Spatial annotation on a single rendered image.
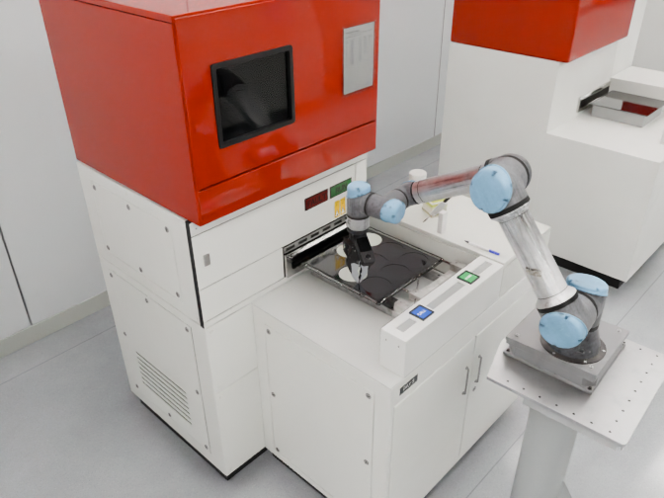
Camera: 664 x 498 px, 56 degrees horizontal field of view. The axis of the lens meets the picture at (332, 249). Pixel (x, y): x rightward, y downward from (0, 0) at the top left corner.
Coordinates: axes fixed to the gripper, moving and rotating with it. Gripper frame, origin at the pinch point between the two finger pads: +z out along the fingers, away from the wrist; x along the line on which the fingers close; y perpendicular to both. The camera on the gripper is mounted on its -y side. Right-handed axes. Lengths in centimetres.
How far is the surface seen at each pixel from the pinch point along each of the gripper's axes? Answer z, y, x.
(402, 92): 31, 280, -133
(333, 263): 1.7, 15.5, 4.5
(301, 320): 9.6, -3.6, 21.5
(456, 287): -4.0, -18.6, -27.1
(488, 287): 0.0, -16.8, -40.2
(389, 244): 1.7, 21.6, -19.7
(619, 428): 10, -75, -49
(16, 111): -28, 136, 117
